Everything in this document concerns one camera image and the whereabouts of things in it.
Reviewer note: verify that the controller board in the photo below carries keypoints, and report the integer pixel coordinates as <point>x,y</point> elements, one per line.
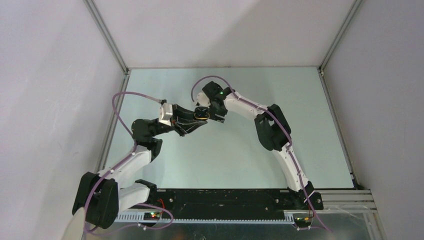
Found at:
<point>303,222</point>
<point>152,216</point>

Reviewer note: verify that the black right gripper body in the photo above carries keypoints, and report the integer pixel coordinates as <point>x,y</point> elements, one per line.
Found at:
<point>213,110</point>

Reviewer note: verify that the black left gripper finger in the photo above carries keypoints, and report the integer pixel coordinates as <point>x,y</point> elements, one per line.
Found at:
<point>190,127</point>
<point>182,113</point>

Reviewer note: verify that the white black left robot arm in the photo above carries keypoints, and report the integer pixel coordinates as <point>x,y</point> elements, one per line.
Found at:
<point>102,196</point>

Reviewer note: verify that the black earbud charging case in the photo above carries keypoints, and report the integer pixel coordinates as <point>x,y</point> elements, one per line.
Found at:
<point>201,113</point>

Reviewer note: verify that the aluminium frame post right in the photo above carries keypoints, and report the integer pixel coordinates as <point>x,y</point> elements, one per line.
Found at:
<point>341,32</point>

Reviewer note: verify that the right controller board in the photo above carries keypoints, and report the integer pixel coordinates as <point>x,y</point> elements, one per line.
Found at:
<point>303,222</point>

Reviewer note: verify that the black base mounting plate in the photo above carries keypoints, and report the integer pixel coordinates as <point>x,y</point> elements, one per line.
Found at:
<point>230,204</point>

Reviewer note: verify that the white slotted cable duct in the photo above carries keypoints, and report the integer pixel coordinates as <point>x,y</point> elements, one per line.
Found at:
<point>137,217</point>

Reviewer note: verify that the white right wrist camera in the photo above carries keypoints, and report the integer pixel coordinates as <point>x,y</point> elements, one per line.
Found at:
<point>202,100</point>

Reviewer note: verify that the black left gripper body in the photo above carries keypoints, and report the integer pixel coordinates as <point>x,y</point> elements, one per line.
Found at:
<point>179,127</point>

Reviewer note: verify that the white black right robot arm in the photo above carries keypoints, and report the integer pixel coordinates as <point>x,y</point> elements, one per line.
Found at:
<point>272,129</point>

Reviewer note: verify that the left controller board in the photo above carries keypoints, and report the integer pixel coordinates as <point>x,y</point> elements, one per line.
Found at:
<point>152,216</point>

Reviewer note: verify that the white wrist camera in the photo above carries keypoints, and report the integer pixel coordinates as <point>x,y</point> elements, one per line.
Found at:
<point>202,100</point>
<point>165,113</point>

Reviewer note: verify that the aluminium frame post left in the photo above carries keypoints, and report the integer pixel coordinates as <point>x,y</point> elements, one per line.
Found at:
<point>106,34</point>

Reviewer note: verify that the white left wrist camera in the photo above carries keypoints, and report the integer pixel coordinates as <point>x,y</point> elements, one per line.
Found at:
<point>165,113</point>

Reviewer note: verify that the aluminium frame post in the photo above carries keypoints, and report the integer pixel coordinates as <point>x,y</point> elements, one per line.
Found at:
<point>106,34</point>
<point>341,32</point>

